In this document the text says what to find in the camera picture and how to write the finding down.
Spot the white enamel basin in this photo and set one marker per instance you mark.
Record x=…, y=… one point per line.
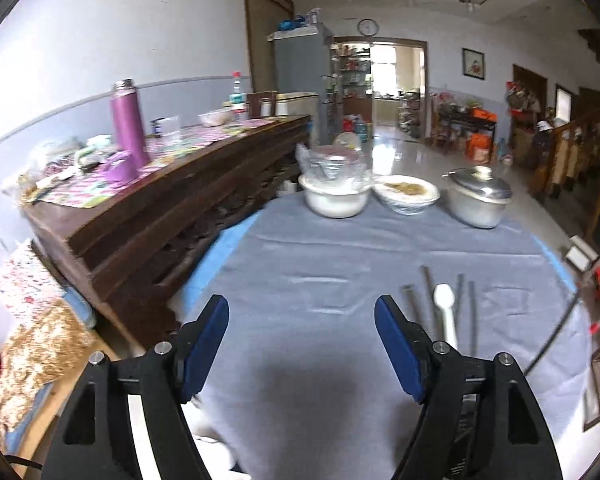
x=335, y=202

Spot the aluminium pot lid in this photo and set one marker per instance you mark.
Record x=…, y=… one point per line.
x=480, y=185

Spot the white chest freezer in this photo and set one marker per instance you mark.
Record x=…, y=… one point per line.
x=295, y=104

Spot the brown wooden door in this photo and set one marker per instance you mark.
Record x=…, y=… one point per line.
x=265, y=35

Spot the dark wooden sideboard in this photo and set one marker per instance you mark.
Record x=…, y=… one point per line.
x=155, y=240

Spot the grey refrigerator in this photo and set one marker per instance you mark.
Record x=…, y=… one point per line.
x=300, y=65

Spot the round wall clock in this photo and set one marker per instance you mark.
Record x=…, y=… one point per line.
x=367, y=26

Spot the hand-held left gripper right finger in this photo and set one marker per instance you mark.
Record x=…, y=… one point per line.
x=397, y=345

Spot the purple cup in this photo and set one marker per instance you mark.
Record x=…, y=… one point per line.
x=120, y=170

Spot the wooden chair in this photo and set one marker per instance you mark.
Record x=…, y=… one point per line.
x=260, y=104

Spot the floral table runner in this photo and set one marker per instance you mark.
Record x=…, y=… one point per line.
x=190, y=140

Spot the white box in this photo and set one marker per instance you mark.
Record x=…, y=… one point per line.
x=580, y=255

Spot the clear measuring cup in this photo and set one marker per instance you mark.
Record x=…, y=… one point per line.
x=168, y=130

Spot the orange bag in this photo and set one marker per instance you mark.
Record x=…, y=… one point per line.
x=480, y=147

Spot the plastic bottle with red cap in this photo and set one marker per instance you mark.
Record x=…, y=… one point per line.
x=237, y=95

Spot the wooden stair railing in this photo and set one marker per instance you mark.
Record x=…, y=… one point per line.
x=575, y=155

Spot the purple thermos flask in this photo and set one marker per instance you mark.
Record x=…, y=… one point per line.
x=128, y=125

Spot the white plastic spoon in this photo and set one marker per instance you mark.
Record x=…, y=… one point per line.
x=445, y=300

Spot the patterned bowl of food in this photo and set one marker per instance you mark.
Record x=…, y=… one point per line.
x=405, y=192

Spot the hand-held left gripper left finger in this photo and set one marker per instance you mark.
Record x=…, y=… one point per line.
x=207, y=345

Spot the clear plastic wrap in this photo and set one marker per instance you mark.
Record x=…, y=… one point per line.
x=330, y=162

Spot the framed wall picture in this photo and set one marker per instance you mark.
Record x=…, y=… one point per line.
x=473, y=64

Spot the floral cloth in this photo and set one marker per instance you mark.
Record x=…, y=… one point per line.
x=25, y=280

